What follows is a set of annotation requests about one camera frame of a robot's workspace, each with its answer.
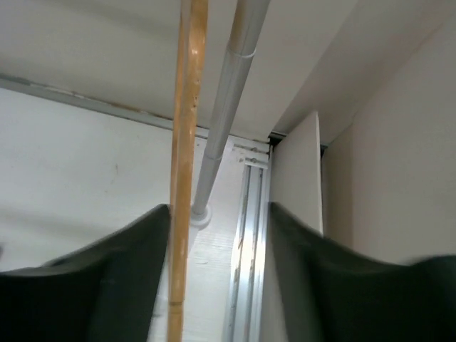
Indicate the wooden clothes hanger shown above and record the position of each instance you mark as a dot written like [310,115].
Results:
[190,64]

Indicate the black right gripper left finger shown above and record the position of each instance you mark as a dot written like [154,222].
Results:
[105,291]

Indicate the white metal clothes rack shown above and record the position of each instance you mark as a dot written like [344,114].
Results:
[247,24]

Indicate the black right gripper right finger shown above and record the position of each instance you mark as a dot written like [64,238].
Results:
[331,293]

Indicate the aluminium side rail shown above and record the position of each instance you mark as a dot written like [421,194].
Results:
[242,320]

